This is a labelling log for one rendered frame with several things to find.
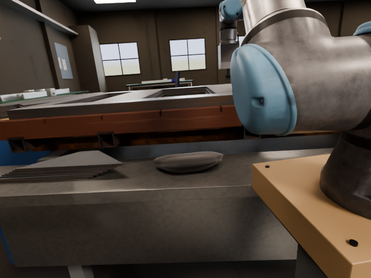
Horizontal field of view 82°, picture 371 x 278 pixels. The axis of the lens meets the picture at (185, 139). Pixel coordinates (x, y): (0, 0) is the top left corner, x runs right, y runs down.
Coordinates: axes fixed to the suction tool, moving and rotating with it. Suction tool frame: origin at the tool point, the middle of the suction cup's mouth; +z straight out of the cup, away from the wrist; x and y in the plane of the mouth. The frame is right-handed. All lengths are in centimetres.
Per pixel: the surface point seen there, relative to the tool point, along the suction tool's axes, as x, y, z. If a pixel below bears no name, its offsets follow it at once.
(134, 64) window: -790, 199, -64
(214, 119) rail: 40.7, 13.3, 10.4
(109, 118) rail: 39, 45, 8
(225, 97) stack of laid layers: 36.6, 9.1, 4.6
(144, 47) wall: -796, 154, -122
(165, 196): 60, 28, 23
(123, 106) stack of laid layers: 35, 41, 5
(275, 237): 46, -5, 50
